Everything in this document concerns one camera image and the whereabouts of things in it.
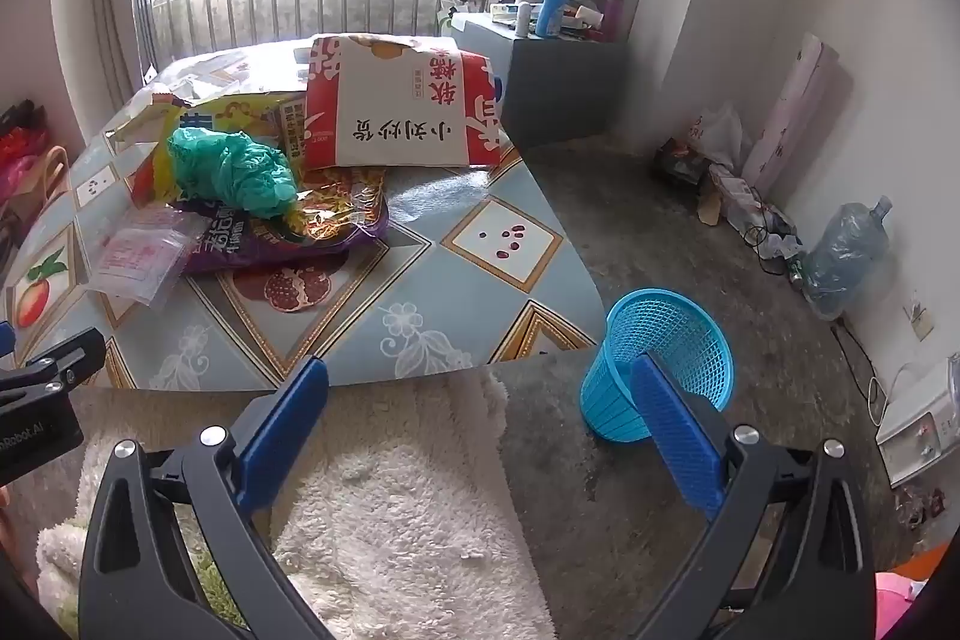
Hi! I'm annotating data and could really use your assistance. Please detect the pink floral long box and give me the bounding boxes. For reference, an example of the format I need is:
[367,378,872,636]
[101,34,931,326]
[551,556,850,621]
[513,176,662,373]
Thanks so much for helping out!
[742,32,852,199]

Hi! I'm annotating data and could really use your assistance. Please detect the pile of colourful bags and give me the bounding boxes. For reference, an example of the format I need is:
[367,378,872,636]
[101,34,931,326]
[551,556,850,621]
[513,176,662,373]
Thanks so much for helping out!
[0,100,72,236]

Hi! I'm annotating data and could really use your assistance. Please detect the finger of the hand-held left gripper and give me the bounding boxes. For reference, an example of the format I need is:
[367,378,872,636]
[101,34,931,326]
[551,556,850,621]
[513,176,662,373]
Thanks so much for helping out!
[0,321,106,408]

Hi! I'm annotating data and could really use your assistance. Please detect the large water jug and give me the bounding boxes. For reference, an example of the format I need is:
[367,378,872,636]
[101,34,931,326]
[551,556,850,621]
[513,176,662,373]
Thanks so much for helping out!
[802,195,893,322]

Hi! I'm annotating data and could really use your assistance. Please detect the white electric appliance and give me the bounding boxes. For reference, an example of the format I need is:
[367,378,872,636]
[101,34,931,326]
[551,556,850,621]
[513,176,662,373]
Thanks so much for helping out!
[876,359,960,487]

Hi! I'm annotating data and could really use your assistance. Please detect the cardboard pieces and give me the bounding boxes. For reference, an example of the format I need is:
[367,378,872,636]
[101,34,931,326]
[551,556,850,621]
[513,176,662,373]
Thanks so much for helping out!
[697,164,758,229]

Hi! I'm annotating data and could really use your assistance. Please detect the white fluffy blanket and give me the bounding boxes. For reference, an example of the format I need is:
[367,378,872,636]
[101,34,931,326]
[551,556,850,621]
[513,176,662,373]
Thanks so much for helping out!
[34,370,556,640]

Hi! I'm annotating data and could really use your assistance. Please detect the dark snack bag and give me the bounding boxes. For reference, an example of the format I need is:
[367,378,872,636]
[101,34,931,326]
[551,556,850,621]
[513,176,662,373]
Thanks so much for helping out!
[652,137,710,187]

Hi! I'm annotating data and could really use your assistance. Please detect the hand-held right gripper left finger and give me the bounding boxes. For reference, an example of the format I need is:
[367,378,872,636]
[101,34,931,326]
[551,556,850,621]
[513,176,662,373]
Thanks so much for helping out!
[79,355,331,640]

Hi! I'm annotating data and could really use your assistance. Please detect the purple snack packet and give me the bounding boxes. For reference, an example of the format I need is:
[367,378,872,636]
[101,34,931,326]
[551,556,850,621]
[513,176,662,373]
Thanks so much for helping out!
[169,164,391,277]

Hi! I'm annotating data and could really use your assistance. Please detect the balcony railing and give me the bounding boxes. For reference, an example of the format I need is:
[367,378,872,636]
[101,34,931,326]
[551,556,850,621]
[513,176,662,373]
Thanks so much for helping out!
[131,0,466,71]

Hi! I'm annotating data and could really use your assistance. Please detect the white plastic bag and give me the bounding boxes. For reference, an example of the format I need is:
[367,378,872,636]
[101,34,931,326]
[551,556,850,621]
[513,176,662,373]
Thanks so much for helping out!
[690,101,755,169]

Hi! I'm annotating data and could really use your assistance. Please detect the grey cabinet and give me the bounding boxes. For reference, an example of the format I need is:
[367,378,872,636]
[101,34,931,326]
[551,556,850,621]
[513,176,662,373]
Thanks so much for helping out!
[450,14,631,150]

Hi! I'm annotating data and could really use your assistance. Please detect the clear plastic packet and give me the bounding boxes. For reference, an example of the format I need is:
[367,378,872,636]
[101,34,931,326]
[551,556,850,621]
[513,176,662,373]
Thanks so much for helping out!
[86,206,207,311]

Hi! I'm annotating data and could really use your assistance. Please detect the blue bottle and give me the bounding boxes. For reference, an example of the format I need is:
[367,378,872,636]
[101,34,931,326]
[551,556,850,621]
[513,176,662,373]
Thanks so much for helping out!
[538,0,575,40]

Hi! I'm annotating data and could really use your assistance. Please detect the green plastic bag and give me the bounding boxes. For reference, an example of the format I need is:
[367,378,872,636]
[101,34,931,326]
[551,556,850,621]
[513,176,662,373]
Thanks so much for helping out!
[166,126,299,221]

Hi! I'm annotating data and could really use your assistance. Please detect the yellow snack bag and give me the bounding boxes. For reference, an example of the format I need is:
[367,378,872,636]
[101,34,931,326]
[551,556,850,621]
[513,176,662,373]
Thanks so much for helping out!
[105,89,312,208]

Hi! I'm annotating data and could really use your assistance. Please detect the pink cloth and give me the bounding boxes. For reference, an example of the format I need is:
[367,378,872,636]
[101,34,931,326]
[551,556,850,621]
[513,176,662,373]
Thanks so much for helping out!
[874,572,931,640]

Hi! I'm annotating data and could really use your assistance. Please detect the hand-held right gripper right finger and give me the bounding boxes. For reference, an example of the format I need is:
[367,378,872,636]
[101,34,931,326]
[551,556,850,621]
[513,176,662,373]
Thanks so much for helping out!
[630,351,878,640]

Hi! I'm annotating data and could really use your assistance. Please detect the red white snack bag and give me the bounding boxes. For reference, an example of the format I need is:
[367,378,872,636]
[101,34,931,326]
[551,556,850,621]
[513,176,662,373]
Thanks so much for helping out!
[304,32,503,170]

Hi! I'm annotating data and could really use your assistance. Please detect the blue mesh wastebasket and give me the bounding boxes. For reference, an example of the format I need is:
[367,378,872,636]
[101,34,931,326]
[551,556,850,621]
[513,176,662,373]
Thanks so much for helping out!
[581,289,734,442]

